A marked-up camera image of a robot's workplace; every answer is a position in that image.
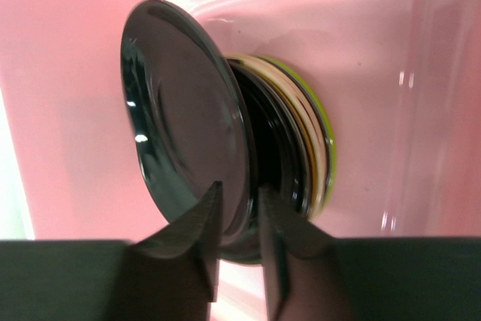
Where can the black plate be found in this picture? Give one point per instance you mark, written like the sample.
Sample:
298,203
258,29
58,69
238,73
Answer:
282,155
190,122

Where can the lime green plate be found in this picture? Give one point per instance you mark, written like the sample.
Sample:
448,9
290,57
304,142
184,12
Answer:
325,124

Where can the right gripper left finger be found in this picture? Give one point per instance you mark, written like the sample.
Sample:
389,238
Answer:
174,273

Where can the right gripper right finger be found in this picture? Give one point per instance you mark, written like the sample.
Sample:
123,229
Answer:
302,275

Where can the pink plastic bin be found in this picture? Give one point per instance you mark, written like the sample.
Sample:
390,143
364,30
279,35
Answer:
399,81

